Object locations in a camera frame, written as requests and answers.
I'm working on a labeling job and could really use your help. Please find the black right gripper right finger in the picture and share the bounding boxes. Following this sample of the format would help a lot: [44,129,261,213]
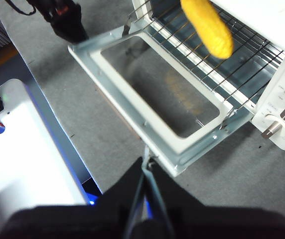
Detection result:
[148,164,285,239]

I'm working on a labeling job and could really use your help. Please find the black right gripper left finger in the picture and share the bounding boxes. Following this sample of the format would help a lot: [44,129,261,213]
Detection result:
[0,157,145,239]

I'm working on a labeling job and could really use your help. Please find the oven door with tan handle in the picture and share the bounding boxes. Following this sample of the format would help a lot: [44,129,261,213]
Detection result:
[67,24,256,178]

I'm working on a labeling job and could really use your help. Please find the yellow corn cob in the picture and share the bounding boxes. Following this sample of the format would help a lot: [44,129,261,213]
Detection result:
[180,0,234,60]

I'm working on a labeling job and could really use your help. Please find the white toaster oven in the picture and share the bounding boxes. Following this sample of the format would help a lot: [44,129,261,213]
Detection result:
[131,0,285,151]

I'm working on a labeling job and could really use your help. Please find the metal wire oven rack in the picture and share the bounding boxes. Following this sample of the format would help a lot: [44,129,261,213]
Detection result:
[147,4,285,108]

